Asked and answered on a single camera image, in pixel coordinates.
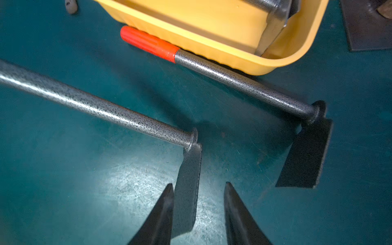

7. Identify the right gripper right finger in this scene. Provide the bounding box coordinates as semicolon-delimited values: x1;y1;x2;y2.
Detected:
224;182;271;245

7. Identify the yellow plastic storage box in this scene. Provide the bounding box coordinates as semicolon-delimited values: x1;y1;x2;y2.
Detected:
100;1;328;76

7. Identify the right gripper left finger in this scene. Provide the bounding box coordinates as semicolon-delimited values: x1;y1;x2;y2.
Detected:
128;183;175;245

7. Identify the red handle tool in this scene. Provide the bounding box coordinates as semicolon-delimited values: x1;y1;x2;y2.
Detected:
245;0;301;56
1;60;202;238
120;26;333;188

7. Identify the pink blossom artificial tree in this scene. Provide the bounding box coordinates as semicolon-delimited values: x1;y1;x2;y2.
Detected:
340;0;392;52

